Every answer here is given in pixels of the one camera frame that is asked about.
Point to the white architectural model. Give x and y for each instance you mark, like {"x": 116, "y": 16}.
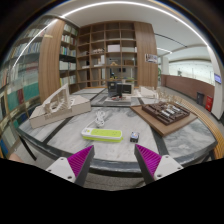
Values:
{"x": 73, "y": 106}

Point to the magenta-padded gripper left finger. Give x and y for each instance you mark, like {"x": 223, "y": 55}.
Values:
{"x": 61, "y": 168}

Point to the flat wooden board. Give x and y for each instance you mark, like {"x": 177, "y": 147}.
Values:
{"x": 158, "y": 126}

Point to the dark brown building model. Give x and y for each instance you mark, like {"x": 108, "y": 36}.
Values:
{"x": 165, "y": 112}

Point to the small black charger block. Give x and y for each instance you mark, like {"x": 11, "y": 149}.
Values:
{"x": 134, "y": 137}

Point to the grey model base plate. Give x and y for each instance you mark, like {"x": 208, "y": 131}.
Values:
{"x": 116, "y": 101}

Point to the red bin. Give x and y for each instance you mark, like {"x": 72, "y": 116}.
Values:
{"x": 209, "y": 103}

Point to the wall poster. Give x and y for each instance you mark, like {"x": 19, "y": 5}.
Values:
{"x": 151, "y": 58}

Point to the wooden shelf unit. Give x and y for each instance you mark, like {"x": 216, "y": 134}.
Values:
{"x": 146, "y": 43}

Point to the black box building model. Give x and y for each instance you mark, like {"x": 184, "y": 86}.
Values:
{"x": 113, "y": 89}

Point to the green and white power strip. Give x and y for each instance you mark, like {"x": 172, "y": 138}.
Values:
{"x": 103, "y": 134}

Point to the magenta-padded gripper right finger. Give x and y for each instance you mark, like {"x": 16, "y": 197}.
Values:
{"x": 166, "y": 166}

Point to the blue wall screen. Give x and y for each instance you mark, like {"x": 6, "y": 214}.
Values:
{"x": 217, "y": 78}

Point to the small white building model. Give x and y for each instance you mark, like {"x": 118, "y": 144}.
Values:
{"x": 147, "y": 91}

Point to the black bin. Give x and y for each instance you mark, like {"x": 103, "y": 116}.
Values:
{"x": 200, "y": 99}

